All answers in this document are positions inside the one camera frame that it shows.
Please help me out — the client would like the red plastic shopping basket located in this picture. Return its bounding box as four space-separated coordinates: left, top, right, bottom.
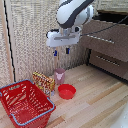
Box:
0 79 57 128

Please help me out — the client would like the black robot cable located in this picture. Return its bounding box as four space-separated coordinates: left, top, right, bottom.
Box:
79 14 128 37

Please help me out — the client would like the pink plastic cup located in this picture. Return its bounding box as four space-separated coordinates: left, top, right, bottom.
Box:
54 68 67 86

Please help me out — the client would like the colourful snack box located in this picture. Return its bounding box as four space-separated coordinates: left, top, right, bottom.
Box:
32 71 56 98

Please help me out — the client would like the dark brown drawer cabinet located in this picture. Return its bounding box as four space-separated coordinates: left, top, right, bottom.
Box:
81 9 128 83

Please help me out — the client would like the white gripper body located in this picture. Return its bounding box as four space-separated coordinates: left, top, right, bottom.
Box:
45 26 83 48

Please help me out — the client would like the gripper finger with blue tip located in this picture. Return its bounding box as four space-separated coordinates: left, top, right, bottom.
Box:
53 47 59 57
65 46 71 56

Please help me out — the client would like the red plastic bowl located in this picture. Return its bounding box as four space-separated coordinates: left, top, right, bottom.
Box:
57 83 77 101

